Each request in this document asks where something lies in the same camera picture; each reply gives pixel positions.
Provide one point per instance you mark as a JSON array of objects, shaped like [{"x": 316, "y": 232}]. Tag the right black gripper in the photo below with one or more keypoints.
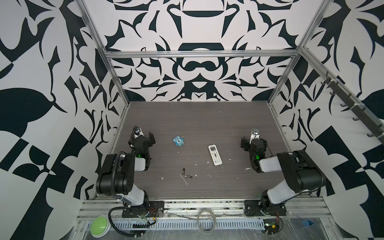
[{"x": 255, "y": 139}]

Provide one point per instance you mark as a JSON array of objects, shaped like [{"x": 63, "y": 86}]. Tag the white remote control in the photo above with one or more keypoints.
[{"x": 216, "y": 158}]

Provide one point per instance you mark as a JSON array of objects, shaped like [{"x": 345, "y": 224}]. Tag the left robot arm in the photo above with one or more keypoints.
[{"x": 116, "y": 178}]

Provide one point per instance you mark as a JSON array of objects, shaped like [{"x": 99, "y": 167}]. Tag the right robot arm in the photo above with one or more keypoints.
[{"x": 301, "y": 175}]

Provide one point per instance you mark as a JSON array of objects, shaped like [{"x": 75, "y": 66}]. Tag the blue owl toy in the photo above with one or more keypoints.
[{"x": 178, "y": 141}]

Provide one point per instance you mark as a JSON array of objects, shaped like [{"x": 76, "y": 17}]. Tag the small green circuit board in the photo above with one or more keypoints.
[{"x": 274, "y": 227}]

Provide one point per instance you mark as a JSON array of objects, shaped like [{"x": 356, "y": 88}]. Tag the green push button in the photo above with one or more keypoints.
[{"x": 100, "y": 226}]

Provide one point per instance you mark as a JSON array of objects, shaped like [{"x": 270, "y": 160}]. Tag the blue tape piece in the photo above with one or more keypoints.
[{"x": 307, "y": 223}]

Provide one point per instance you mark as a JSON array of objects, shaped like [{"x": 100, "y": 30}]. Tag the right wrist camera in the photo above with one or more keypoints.
[{"x": 255, "y": 134}]

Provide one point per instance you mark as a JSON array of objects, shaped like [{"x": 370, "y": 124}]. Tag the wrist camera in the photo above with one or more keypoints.
[
  {"x": 255, "y": 134},
  {"x": 137, "y": 131}
]

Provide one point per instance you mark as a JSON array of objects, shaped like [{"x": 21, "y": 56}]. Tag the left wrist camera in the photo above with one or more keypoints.
[{"x": 137, "y": 131}]

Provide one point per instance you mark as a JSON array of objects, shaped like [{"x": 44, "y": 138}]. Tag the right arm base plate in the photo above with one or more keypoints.
[{"x": 263, "y": 207}]

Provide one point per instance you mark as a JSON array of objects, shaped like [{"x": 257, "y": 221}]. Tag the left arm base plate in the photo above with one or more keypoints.
[{"x": 148, "y": 209}]

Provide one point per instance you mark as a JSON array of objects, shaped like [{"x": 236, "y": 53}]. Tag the white slotted cable duct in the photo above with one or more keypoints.
[{"x": 185, "y": 224}]

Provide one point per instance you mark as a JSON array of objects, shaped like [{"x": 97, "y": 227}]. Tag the wall hook rail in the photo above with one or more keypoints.
[{"x": 350, "y": 102}]

